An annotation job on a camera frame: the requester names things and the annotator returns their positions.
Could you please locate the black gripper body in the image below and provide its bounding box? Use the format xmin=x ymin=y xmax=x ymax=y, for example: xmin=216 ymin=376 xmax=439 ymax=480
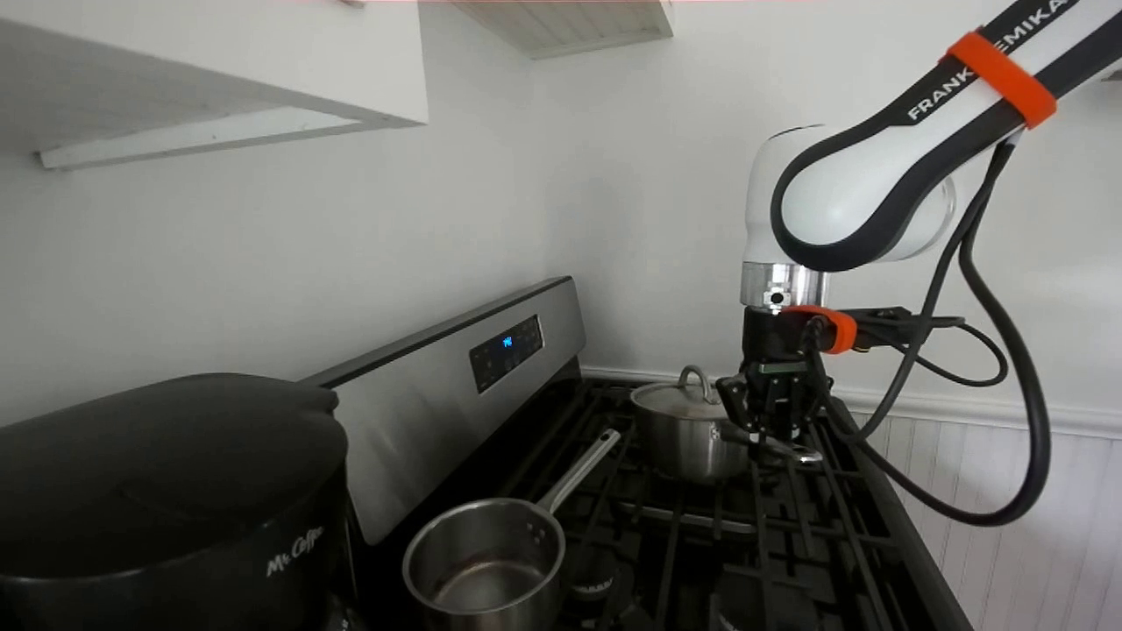
xmin=738 ymin=304 xmax=839 ymax=441

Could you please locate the round metal lid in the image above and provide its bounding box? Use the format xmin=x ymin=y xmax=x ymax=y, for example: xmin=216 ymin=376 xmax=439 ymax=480
xmin=628 ymin=365 xmax=736 ymax=426

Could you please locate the silver pot with long handle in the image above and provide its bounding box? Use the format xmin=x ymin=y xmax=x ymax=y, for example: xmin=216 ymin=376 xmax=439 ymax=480
xmin=628 ymin=365 xmax=822 ymax=488

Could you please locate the small silver saucepan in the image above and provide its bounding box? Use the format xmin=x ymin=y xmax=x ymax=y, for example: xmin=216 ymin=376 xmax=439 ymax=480
xmin=399 ymin=426 xmax=628 ymax=631

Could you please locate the white range hood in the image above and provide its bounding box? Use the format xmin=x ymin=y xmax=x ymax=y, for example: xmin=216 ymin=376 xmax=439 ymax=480
xmin=453 ymin=0 xmax=677 ymax=62

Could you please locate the black coffee maker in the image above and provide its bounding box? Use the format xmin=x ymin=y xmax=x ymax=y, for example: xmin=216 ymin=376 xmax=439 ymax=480
xmin=0 ymin=371 xmax=355 ymax=631

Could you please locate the orange strap at wrist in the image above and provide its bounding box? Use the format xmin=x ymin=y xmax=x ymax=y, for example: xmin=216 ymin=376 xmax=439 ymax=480
xmin=787 ymin=302 xmax=863 ymax=357

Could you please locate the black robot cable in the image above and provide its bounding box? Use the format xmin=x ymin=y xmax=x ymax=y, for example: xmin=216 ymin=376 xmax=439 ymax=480
xmin=818 ymin=136 xmax=1056 ymax=533

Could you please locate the orange strap on arm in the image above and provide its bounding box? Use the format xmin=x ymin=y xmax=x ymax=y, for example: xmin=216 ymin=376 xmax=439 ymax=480
xmin=941 ymin=26 xmax=1063 ymax=131

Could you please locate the white wall cabinet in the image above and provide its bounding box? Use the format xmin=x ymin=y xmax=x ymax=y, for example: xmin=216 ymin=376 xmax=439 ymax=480
xmin=0 ymin=0 xmax=433 ymax=177

